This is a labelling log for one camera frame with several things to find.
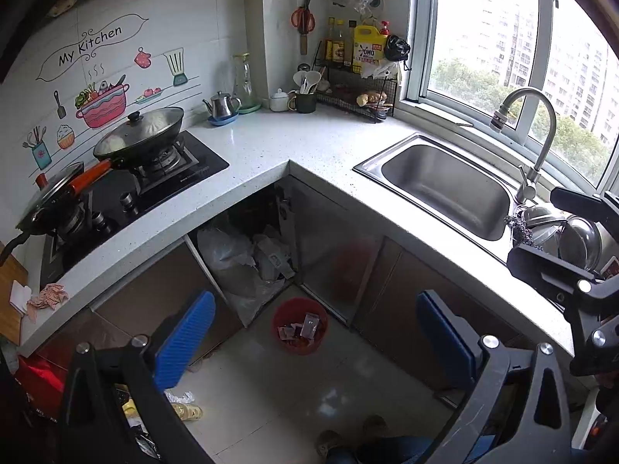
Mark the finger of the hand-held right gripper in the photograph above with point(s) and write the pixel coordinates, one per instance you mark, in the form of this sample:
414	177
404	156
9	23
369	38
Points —
575	200
537	263

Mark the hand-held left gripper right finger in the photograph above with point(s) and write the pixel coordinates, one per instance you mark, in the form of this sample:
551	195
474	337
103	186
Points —
442	333

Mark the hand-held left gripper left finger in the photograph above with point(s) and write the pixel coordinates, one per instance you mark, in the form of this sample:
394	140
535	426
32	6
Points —
186	333

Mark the red trash bin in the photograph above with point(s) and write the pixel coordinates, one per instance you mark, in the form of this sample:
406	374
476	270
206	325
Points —
285	314

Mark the steel bowl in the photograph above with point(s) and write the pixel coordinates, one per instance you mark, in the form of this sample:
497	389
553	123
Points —
541	225

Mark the dark scouring pad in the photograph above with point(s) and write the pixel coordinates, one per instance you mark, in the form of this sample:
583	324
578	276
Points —
517	229

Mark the under-counter cabinet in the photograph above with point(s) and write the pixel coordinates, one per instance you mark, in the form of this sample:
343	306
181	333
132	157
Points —
411	280

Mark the large crumpled clear bag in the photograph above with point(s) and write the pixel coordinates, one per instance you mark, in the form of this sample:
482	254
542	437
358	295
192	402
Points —
232	270

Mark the steel faucet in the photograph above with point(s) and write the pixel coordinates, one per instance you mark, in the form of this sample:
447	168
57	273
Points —
549	121

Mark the person's right shoe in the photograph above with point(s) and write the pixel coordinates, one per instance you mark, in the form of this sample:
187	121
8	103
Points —
375	426

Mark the stainless steel sink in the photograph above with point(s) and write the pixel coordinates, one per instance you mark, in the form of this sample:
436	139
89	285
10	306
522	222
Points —
445	188

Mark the pink scraps pile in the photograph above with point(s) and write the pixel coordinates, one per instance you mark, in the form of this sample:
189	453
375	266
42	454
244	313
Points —
48	296

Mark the red bag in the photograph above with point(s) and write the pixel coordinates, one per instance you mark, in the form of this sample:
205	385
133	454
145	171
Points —
41	372

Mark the black gas stove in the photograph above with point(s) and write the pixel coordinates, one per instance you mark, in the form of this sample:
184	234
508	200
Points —
193	164

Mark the white folded paper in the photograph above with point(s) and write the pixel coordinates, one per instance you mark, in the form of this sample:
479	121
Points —
20	297

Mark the wooden cutting board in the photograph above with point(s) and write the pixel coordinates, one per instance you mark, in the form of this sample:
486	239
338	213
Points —
9	290

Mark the frying pan with glass lid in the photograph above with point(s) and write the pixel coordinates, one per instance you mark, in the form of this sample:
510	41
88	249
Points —
48	203

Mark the black wok with lid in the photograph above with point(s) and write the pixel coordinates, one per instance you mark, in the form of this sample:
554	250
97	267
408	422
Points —
145	130

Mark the pile of seasoning packets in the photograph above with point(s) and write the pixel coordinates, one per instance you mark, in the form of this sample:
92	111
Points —
383	109

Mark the blue tray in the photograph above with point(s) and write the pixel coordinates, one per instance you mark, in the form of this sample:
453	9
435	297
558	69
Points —
225	122

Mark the ginger piece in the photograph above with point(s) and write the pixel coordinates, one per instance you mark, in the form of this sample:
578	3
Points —
377	97
362	100

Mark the steel oil pot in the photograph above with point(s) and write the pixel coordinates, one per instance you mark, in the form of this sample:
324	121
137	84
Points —
222	106

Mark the green tray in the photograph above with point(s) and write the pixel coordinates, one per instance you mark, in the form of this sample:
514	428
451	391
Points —
251	109

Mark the white plastic bag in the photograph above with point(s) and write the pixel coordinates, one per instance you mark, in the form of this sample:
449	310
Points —
382	68

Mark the black plastic bag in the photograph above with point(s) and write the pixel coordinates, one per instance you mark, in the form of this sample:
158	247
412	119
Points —
397	48

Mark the white lidded jar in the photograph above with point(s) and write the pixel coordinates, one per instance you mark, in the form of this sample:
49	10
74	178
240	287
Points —
279	102

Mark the glass carafe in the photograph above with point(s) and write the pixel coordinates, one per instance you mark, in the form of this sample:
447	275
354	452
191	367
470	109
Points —
244	87

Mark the yellow oil jug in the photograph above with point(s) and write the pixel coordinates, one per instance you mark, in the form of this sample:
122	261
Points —
370	51

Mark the black mug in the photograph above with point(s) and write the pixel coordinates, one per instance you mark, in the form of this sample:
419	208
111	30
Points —
305	104

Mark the glass sauce bottle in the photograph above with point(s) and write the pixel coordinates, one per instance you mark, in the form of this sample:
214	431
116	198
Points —
350	51
330	46
340	48

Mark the white soup spoon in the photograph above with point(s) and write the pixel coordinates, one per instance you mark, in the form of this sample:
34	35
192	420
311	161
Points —
300	81

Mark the white rice paddle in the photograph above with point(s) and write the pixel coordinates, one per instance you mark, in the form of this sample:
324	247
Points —
313	80

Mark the clear hanging plastic bag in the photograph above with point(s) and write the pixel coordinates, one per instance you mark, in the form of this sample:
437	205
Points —
365	0

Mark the window frame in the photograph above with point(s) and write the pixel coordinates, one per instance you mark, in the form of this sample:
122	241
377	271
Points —
420	34

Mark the kitchen wall sticker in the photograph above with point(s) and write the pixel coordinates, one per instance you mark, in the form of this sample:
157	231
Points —
101	106

